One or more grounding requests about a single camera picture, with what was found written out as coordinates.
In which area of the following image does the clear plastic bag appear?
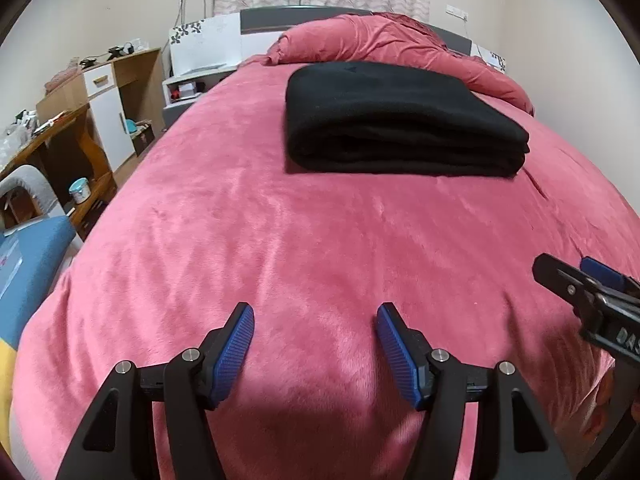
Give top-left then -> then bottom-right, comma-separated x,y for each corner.
0,124 -> 32,172

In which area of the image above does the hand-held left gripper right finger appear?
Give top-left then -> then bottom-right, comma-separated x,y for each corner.
376,302 -> 573,480

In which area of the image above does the black blanket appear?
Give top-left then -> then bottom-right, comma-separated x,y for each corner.
284,61 -> 531,178

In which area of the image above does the red duvet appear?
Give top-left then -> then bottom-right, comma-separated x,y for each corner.
262,14 -> 536,116

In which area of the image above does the white leaf print panel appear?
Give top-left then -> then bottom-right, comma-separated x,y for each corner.
169,12 -> 242,76
470,42 -> 507,72

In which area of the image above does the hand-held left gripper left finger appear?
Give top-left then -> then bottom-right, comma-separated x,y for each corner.
56,301 -> 256,480

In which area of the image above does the dark grey headboard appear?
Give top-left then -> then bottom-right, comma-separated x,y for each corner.
239,6 -> 473,56

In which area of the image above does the white nightstand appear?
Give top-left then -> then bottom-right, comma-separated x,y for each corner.
161,62 -> 241,128

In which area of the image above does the pink bed blanket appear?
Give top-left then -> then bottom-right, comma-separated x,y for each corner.
10,55 -> 640,480

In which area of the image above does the wooden desk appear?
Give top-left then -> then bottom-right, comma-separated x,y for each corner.
0,105 -> 118,241

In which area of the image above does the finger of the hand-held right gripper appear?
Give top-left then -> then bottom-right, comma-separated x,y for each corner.
580,256 -> 628,292
532,254 -> 608,311

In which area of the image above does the pink cloth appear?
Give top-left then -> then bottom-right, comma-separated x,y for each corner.
44,66 -> 84,94

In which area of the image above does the grey chair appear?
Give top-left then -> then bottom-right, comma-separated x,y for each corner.
0,164 -> 83,246

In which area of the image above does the wooden cabinet with white doors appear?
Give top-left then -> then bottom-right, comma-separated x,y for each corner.
36,47 -> 166,176

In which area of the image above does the teal round tin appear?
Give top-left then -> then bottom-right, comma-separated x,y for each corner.
69,178 -> 92,205

